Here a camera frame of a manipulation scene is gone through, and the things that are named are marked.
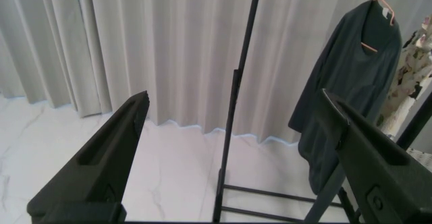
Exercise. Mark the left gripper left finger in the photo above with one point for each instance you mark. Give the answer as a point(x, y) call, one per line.
point(81, 190)

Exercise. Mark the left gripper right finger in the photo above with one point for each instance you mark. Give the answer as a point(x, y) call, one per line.
point(401, 190)

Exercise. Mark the cream printed garment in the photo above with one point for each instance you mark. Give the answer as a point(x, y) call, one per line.
point(408, 72)

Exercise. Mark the dark grey garment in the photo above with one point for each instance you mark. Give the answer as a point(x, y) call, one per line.
point(347, 75)

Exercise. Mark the pink clothes hanger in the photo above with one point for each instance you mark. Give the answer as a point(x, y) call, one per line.
point(386, 4)

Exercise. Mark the white laundry basket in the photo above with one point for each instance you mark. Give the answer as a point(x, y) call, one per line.
point(422, 158)

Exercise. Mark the black clothes rack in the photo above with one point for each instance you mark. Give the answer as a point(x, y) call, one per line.
point(233, 99)

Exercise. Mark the white curtain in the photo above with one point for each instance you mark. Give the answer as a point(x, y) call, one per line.
point(152, 48)

